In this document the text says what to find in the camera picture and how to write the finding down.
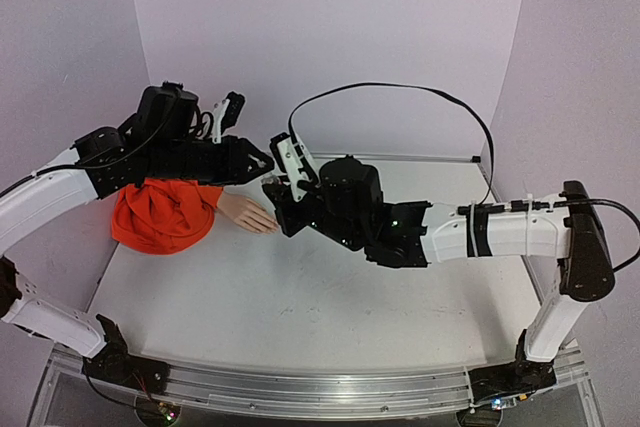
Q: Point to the mannequin hand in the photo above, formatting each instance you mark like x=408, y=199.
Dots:
x=246, y=213

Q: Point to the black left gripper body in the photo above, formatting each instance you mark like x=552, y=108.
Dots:
x=175, y=159

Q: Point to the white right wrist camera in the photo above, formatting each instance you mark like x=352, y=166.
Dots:
x=297, y=164

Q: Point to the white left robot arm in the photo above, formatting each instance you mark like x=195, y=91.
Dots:
x=87, y=171

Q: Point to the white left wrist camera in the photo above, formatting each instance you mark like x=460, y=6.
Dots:
x=224, y=115

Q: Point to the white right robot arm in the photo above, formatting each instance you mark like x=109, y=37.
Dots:
x=563, y=227

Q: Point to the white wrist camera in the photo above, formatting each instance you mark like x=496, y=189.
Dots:
x=297, y=164
x=224, y=115

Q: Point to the aluminium back rail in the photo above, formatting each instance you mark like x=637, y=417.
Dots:
x=411, y=158

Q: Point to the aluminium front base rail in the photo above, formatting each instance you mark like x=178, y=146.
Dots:
x=66, y=397

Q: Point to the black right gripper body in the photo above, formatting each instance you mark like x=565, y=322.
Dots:
x=293, y=207

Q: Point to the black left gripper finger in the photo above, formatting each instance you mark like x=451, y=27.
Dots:
x=245, y=176
x=252, y=157

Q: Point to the orange cloth sleeve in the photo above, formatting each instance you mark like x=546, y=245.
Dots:
x=164, y=217

